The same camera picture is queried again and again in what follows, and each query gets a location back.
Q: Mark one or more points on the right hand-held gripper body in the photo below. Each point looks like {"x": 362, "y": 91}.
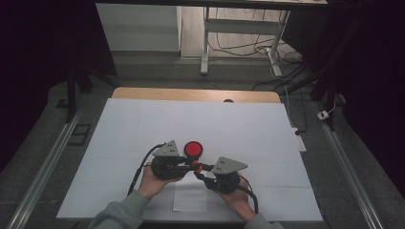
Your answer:
{"x": 226, "y": 181}

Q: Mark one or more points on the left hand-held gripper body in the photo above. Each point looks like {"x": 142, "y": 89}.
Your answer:
{"x": 167, "y": 167}

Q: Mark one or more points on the small orange stamp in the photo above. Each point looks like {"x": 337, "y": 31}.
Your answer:
{"x": 195, "y": 162}

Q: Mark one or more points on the orange stamp cap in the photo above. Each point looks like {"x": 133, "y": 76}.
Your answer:
{"x": 198, "y": 170}

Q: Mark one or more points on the person's left hand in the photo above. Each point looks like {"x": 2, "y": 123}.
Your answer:
{"x": 151, "y": 186}

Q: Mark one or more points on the person's right hand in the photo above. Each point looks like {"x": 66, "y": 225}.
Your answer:
{"x": 242, "y": 203}

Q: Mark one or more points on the round red ink pad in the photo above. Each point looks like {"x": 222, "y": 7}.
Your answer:
{"x": 193, "y": 149}

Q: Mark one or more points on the white paper sheet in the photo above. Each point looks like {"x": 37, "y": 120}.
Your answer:
{"x": 189, "y": 200}

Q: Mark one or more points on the large white table cover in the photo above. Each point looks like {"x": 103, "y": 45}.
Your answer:
{"x": 197, "y": 120}

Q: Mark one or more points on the dark round table grommet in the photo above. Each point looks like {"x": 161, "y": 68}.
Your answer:
{"x": 228, "y": 100}

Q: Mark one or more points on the white power strip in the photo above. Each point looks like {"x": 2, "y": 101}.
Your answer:
{"x": 300, "y": 141}

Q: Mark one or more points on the dark floor hatch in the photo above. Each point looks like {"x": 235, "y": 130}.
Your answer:
{"x": 79, "y": 134}

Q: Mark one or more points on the black metal stand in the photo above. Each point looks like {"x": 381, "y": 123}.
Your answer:
{"x": 71, "y": 95}
{"x": 331, "y": 95}

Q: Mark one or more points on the white cabinet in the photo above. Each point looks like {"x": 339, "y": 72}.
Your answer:
{"x": 140, "y": 28}

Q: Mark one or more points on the aluminium floor rail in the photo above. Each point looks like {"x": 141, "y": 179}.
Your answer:
{"x": 347, "y": 165}
{"x": 47, "y": 165}

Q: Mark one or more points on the white desk frame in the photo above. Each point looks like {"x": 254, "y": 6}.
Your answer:
{"x": 237, "y": 26}

